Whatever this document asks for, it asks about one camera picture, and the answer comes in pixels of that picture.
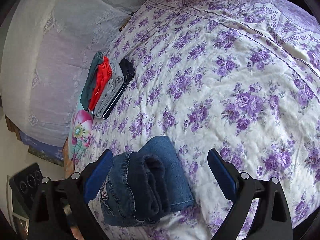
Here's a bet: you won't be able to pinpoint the folded red garment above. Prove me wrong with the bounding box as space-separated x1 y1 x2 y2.
89 56 112 111

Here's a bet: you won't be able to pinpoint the folded dark green garment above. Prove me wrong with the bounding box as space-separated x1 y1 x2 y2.
80 51 104 111

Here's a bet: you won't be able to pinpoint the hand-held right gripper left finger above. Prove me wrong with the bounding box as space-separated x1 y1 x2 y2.
27 149 114 240

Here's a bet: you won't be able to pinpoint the folded teal pink floral blanket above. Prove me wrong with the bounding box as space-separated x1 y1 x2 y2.
69 102 94 160

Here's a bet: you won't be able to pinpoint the black panel with round dials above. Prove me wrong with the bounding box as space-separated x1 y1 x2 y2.
9 162 45 207

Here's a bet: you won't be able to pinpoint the white lace pillow cover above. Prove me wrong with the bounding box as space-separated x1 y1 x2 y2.
0 0 155 147

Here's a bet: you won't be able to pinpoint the blue denim pants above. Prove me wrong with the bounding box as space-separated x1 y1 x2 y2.
100 135 195 227

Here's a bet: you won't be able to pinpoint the blue patterned pillow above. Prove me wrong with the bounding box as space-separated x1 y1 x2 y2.
19 130 64 161

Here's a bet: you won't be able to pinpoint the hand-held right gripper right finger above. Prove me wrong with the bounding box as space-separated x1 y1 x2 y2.
207 148 293 240

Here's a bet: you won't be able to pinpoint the folded grey garment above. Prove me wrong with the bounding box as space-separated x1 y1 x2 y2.
94 60 125 119

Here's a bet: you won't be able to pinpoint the folded dark navy garment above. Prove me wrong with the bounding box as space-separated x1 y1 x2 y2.
102 59 136 120

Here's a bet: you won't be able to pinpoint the purple floral bedspread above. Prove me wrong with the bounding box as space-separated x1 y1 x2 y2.
67 0 320 240

